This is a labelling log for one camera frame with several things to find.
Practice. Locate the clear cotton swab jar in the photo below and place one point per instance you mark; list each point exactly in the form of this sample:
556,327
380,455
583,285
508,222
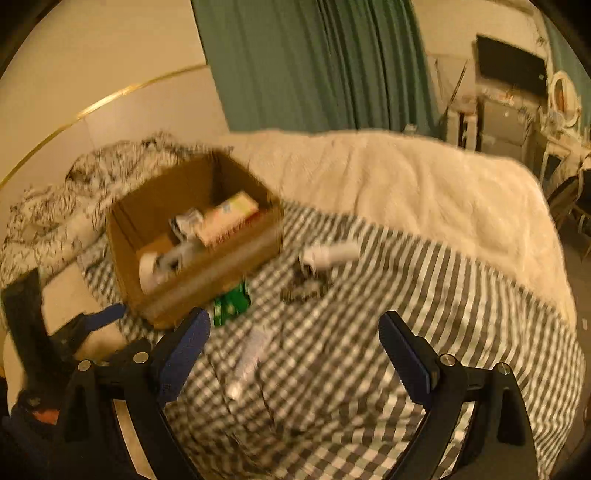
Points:
180,256

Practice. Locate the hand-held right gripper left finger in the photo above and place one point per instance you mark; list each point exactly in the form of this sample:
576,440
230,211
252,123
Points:
182,355

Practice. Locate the white oval mirror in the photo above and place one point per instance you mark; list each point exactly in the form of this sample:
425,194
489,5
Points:
563,99

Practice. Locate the white tube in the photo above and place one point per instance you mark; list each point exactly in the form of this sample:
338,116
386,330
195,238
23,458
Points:
249,364

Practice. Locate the white dressing table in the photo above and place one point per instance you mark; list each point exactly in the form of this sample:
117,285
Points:
551,147

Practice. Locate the small green packet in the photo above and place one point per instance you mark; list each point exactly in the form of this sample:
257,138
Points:
231,305

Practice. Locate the white handheld device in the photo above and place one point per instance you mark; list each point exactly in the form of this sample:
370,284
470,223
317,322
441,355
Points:
332,253

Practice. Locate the brown cardboard box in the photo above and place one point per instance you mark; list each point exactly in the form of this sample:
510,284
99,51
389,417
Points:
217,279

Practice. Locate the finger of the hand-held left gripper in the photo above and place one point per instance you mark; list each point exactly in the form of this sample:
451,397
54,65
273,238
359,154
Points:
25,314
104,315

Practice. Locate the small tan paper box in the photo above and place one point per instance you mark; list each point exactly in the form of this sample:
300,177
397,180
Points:
226,217

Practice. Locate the chair with clothes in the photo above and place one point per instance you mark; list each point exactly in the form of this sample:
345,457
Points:
570,203

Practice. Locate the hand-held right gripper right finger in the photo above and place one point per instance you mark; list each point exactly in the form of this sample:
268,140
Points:
411,355

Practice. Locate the green curtain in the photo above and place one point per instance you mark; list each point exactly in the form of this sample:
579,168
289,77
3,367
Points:
314,60
570,44

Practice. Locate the cream quilted blanket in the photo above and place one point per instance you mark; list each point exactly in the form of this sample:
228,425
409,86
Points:
415,184

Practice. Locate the dark patterned small item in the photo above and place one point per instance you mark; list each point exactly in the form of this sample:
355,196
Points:
302,288

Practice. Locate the black television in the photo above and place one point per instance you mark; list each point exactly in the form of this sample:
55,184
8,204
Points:
510,64

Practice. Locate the grey checkered blanket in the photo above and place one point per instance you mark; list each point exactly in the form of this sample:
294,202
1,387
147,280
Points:
415,286

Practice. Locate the floral printed bedding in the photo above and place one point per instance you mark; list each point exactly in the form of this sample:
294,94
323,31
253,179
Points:
55,212

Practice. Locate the grey cabinet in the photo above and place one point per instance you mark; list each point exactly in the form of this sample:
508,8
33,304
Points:
503,122

